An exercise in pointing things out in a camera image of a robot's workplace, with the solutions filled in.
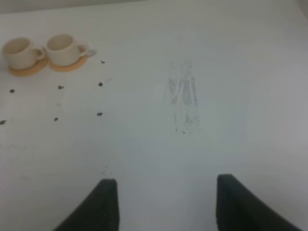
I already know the right white teacup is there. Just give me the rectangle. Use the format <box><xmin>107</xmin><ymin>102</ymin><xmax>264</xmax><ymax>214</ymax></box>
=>
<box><xmin>45</xmin><ymin>34</ymin><xmax>97</xmax><ymax>66</ymax></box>

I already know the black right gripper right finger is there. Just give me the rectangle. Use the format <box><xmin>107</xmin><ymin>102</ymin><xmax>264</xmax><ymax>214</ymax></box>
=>
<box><xmin>216</xmin><ymin>174</ymin><xmax>300</xmax><ymax>231</ymax></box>

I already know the right orange cup coaster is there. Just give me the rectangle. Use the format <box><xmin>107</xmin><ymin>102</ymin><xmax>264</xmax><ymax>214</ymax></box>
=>
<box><xmin>49</xmin><ymin>55</ymin><xmax>88</xmax><ymax>72</ymax></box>

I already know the left orange cup coaster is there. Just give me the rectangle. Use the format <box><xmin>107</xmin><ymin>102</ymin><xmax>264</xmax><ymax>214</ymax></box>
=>
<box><xmin>8</xmin><ymin>58</ymin><xmax>48</xmax><ymax>77</ymax></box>

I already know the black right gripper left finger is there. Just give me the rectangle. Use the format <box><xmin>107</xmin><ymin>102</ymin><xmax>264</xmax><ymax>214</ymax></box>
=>
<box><xmin>55</xmin><ymin>179</ymin><xmax>120</xmax><ymax>231</ymax></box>

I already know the white teacup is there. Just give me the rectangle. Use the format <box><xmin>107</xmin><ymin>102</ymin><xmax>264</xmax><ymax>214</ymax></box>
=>
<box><xmin>1</xmin><ymin>38</ymin><xmax>46</xmax><ymax>70</ymax></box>
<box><xmin>45</xmin><ymin>34</ymin><xmax>97</xmax><ymax>66</ymax></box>

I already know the left white teacup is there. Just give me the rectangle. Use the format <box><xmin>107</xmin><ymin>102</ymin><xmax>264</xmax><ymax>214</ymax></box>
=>
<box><xmin>1</xmin><ymin>38</ymin><xmax>46</xmax><ymax>70</ymax></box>

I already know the orange cup coaster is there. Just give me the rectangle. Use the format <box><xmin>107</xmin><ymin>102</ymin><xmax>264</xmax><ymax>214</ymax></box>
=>
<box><xmin>49</xmin><ymin>55</ymin><xmax>88</xmax><ymax>72</ymax></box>
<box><xmin>8</xmin><ymin>58</ymin><xmax>48</xmax><ymax>77</ymax></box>

